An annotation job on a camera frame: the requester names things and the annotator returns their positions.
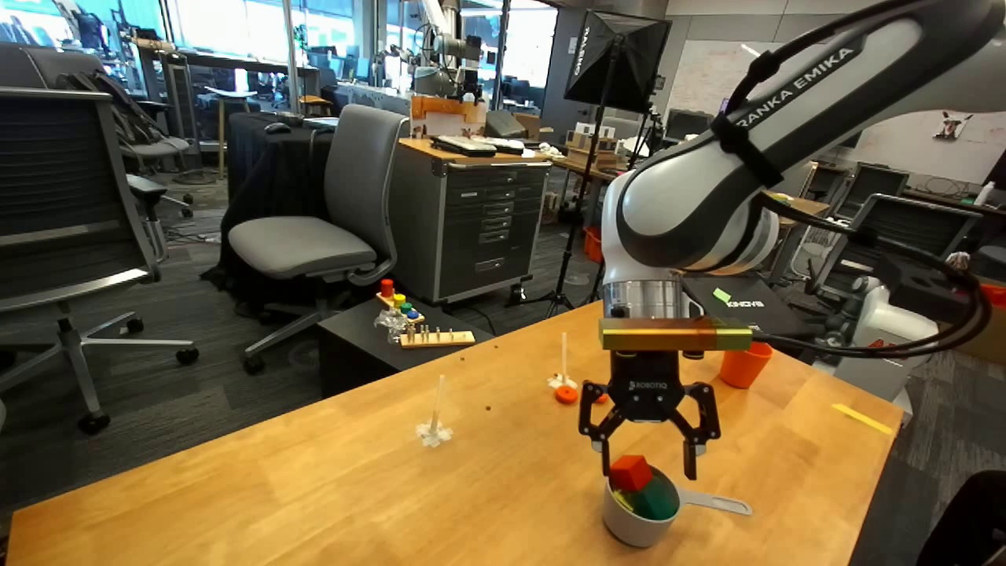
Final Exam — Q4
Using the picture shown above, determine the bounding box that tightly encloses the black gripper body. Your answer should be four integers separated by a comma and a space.
608, 351, 691, 421

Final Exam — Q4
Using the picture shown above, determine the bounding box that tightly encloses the orange block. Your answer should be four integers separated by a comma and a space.
608, 453, 661, 496

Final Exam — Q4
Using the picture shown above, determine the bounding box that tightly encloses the orange plastic cup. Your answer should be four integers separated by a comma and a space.
716, 342, 776, 394

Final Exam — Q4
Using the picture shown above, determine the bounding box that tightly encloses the grey measuring cup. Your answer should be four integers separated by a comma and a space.
598, 465, 759, 552

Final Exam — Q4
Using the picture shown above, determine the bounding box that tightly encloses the white peg stand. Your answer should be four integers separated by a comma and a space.
416, 371, 456, 453
547, 329, 582, 394

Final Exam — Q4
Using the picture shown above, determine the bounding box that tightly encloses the green tape piece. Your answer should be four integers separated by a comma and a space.
711, 286, 772, 313

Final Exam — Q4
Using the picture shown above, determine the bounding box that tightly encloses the yellow tape strip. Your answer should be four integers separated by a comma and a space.
830, 398, 897, 440

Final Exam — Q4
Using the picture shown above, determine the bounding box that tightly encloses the wooden strip toy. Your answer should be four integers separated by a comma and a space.
398, 328, 478, 351

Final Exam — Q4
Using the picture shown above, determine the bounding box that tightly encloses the white ABB robot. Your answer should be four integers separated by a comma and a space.
833, 272, 942, 403

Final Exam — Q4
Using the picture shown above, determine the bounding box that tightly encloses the clear plastic item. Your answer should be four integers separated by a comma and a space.
376, 312, 425, 342

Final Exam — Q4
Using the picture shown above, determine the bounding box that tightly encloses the colourful stacking toy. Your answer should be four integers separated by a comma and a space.
370, 276, 427, 323

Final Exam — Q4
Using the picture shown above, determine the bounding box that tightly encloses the grey drawer cabinet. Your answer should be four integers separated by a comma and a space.
387, 135, 558, 312

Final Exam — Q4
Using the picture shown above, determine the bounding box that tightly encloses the black panel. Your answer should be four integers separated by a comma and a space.
830, 188, 989, 293

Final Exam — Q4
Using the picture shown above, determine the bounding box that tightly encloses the black laptop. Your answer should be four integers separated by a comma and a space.
425, 131, 503, 159

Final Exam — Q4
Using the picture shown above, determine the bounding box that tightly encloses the black softbox light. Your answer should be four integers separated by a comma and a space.
547, 8, 677, 312

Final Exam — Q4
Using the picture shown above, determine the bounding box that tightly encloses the orange cardboard box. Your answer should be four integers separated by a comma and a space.
406, 92, 489, 140

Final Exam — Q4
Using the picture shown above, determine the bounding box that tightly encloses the grey office chair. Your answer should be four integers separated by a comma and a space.
221, 101, 416, 378

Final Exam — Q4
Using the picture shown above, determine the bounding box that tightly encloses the black cloth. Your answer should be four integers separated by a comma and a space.
201, 106, 339, 309

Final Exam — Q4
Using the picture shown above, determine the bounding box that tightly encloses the black background office chair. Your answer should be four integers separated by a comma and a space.
61, 65, 199, 222

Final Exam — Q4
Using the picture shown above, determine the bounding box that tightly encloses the black mesh office chair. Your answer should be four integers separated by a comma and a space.
0, 84, 201, 438

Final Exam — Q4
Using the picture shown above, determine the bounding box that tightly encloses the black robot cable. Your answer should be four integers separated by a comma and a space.
751, 186, 994, 362

